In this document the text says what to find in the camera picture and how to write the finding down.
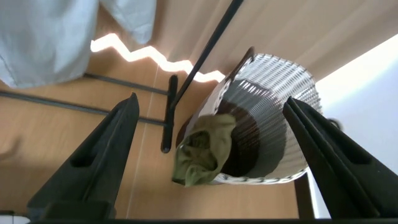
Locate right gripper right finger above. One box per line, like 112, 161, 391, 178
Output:
282, 96, 398, 218

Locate pale grey shorts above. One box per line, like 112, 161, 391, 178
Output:
0, 0, 158, 90

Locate black clothes rack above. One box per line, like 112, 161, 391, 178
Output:
0, 0, 245, 154

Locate white laundry basket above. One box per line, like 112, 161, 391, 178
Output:
175, 46, 343, 187

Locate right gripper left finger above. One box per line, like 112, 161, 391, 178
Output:
27, 92, 140, 220

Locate green garment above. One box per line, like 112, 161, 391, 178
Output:
172, 113, 237, 187

